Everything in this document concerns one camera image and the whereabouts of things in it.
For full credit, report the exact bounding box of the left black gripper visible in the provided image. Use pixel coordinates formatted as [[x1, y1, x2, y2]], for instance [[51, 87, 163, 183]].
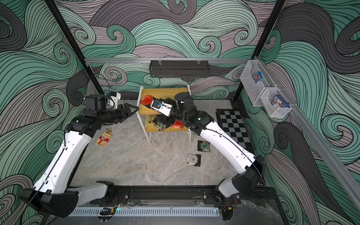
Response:
[[97, 103, 139, 126]]

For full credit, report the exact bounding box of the jasmine tea bag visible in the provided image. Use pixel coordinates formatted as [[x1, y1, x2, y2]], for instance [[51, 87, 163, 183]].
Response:
[[197, 141, 211, 152]]

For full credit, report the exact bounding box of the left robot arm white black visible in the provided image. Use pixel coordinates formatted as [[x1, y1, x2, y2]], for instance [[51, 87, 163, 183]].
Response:
[[20, 103, 139, 218]]

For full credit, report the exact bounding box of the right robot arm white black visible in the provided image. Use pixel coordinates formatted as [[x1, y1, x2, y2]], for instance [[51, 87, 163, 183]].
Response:
[[170, 92, 266, 198]]

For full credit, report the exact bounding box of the orange floral tea bag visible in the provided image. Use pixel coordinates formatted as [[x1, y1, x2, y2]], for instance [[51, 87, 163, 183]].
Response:
[[152, 98, 176, 109]]

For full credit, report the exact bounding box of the red tea bag lower shelf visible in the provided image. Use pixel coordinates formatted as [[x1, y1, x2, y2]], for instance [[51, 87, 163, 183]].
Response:
[[171, 121, 184, 129]]

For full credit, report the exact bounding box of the red tea bag shelf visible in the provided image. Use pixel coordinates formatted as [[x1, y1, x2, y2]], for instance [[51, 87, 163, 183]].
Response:
[[171, 121, 184, 129], [140, 95, 154, 108]]

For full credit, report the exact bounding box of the red tea bag top shelf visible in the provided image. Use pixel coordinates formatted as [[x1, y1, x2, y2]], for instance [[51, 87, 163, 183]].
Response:
[[140, 95, 154, 108]]

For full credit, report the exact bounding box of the white wooden two-tier shelf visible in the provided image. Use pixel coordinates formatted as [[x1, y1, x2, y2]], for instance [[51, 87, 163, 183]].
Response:
[[135, 84, 194, 145]]

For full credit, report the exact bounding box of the jasmine tea bag lower shelf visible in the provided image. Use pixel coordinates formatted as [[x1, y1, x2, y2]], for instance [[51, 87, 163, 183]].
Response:
[[149, 114, 172, 131]]

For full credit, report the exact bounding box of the red beige packet on floor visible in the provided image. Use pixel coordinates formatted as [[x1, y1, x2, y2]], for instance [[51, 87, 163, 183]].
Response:
[[96, 128, 113, 147]]

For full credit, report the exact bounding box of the checkered black chessboard mat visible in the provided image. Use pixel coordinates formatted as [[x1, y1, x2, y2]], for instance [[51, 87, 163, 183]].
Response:
[[216, 109, 255, 153]]

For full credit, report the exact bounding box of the clear bin upper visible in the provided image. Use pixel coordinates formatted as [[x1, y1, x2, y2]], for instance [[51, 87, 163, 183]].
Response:
[[240, 60, 270, 107]]

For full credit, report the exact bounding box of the clear bin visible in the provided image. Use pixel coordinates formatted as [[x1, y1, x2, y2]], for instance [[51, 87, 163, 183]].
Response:
[[240, 60, 270, 107], [260, 88, 292, 119]]

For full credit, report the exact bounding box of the red blue item in bin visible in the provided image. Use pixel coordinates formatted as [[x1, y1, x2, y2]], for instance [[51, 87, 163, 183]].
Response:
[[252, 71, 263, 83]]

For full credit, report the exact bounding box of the clear bin lower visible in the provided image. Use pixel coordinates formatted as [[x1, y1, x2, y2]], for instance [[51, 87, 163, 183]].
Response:
[[260, 88, 292, 119]]

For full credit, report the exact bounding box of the blue white box in bin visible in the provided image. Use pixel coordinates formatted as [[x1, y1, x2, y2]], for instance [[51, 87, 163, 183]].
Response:
[[271, 94, 290, 108]]

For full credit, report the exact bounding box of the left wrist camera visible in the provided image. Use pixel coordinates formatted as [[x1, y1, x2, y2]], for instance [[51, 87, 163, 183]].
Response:
[[84, 91, 121, 118]]

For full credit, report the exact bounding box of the black perforated wall tray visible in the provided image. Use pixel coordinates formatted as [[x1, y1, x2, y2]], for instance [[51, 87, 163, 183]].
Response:
[[149, 60, 210, 79]]

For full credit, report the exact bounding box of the aluminium rail back wall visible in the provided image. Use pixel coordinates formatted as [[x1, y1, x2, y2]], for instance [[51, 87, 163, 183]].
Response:
[[84, 57, 251, 65]]

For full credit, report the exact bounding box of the aluminium rail wall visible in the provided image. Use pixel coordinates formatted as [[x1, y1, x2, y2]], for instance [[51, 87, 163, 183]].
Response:
[[255, 56, 360, 210], [84, 57, 251, 65]]

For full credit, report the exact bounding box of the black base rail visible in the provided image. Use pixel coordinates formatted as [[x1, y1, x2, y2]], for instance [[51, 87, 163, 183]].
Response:
[[91, 185, 280, 205]]

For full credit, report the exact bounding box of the white slotted cable duct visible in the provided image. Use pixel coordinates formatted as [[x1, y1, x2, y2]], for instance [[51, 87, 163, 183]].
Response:
[[70, 206, 220, 218]]

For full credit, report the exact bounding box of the aluminium rail right wall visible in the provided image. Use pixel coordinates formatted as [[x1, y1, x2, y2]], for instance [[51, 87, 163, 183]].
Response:
[[255, 56, 360, 210]]

